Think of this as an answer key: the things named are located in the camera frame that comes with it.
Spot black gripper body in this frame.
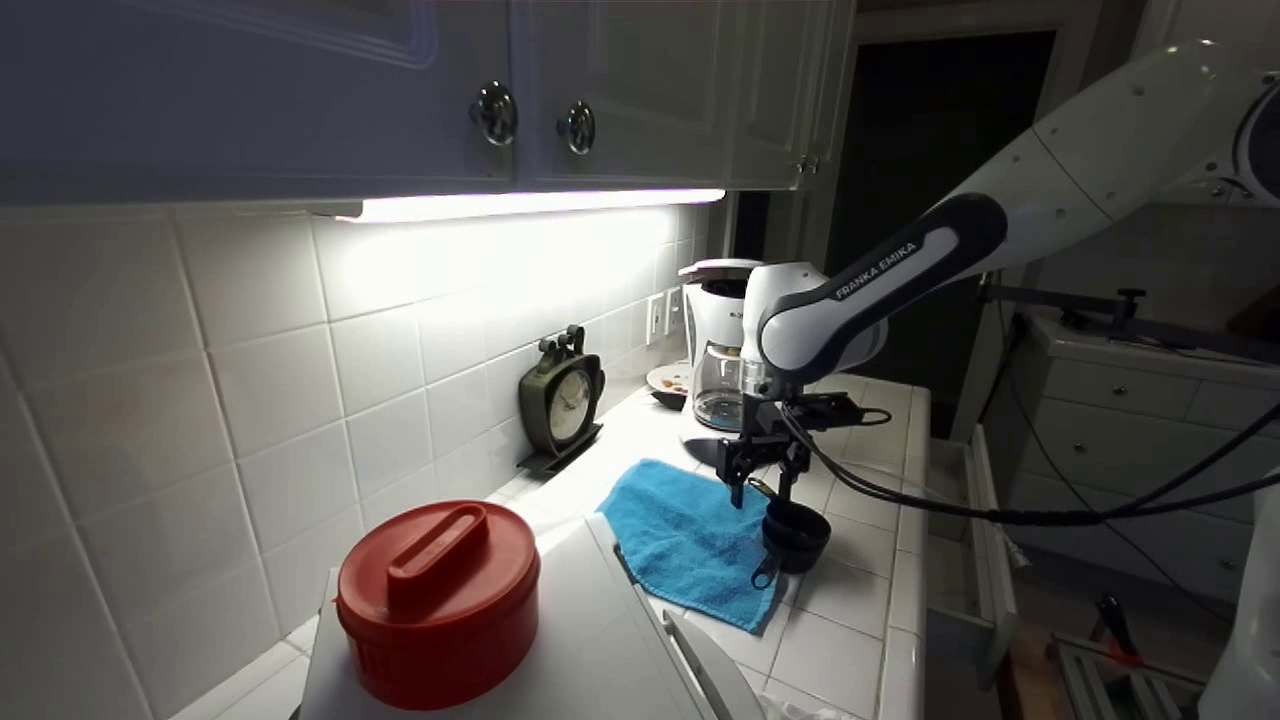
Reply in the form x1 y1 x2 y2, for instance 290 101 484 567
684 383 893 490

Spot blue terry towel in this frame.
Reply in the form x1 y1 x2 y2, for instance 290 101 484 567
598 454 794 639

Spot small brown bowl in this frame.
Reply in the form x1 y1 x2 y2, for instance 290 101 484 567
644 361 701 414

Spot black alarm clock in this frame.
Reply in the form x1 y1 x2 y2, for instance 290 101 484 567
515 324 611 484

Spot white open drawer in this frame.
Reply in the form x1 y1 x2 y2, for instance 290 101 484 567
920 419 1034 720

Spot red round lidded container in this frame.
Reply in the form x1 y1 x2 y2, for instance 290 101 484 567
331 494 545 714

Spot under-cabinet light strip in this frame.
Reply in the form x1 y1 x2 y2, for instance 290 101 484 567
329 182 731 226

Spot black tool on cabinet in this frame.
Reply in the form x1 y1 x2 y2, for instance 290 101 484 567
992 280 1155 334

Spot white drawer cabinet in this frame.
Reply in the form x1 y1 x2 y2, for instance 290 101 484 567
1010 311 1280 607

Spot round metal cabinet knob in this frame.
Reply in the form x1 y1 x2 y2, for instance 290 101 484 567
555 96 606 161
471 75 525 153

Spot white upper cabinet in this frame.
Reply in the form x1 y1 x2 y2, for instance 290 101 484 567
0 0 862 213

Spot white wall outlet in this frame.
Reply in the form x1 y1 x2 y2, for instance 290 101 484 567
639 282 690 352

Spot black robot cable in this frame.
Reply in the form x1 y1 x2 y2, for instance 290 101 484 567
783 396 1280 533

